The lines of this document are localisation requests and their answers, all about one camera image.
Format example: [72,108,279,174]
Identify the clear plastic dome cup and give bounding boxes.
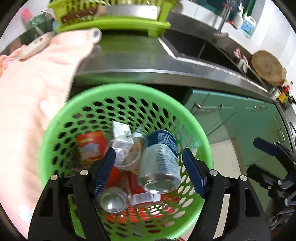
[108,136,142,172]

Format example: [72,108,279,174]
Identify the red cola can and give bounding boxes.
[96,167,128,214]

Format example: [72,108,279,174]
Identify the white milk carton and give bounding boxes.
[112,120,132,138]

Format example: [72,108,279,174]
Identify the blue silver can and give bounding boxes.
[137,130,181,194]

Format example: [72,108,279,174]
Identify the green plastic waste basket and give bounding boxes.
[38,82,214,241]

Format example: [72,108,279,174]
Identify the round wooden cutting board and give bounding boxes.
[251,50,287,86]

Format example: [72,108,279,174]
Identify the peach towel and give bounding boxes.
[1,28,102,237]

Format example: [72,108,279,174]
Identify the white detergent bottle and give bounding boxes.
[240,14,256,38]

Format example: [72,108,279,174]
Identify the sink faucet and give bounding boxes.
[213,0,236,40]

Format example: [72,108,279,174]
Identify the green dish rack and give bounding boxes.
[48,0,179,37]

